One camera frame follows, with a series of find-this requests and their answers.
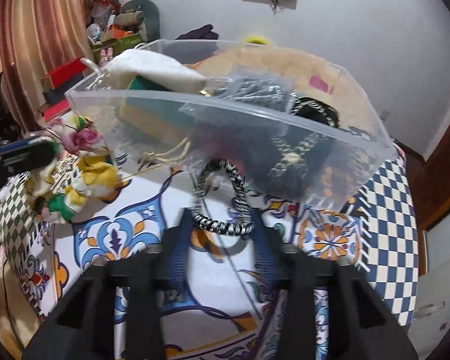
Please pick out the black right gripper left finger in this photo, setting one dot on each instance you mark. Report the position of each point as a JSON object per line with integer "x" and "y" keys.
{"x": 81, "y": 325}

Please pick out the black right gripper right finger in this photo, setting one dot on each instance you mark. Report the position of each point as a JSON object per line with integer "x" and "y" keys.
{"x": 359, "y": 324}

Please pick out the floral fabric scrunchie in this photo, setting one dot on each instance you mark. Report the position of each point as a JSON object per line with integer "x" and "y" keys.
{"x": 82, "y": 168}

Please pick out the white drawstring pouch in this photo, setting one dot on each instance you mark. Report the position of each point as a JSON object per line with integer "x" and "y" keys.
{"x": 153, "y": 66}

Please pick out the green knitted cloth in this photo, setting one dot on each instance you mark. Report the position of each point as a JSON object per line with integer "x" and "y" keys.
{"x": 154, "y": 121}

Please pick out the clear plastic storage box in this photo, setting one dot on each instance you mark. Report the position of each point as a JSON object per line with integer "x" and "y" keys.
{"x": 304, "y": 155}

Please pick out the red gift box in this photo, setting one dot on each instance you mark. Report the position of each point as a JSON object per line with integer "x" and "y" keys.
{"x": 62, "y": 74}

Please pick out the patterned patchwork tablecloth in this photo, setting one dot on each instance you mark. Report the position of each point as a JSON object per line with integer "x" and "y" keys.
{"x": 224, "y": 309}

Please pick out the striped brown curtain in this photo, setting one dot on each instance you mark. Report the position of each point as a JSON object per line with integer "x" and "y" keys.
{"x": 36, "y": 37}

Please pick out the green cardboard box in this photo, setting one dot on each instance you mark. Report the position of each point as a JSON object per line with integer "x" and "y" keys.
{"x": 118, "y": 46}

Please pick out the grey green plush toy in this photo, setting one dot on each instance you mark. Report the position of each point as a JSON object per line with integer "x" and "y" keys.
{"x": 140, "y": 16}

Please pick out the dark purple garment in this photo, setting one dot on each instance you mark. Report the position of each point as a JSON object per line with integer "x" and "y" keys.
{"x": 205, "y": 32}

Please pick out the peach fleece blanket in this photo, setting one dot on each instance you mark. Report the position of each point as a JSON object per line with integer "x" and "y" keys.
{"x": 312, "y": 76}

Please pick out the clear plastic bag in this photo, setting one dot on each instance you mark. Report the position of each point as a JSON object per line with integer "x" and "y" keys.
{"x": 242, "y": 87}

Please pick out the yellow fuzzy hoop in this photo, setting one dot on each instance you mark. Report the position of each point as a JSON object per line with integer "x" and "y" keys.
{"x": 257, "y": 40}

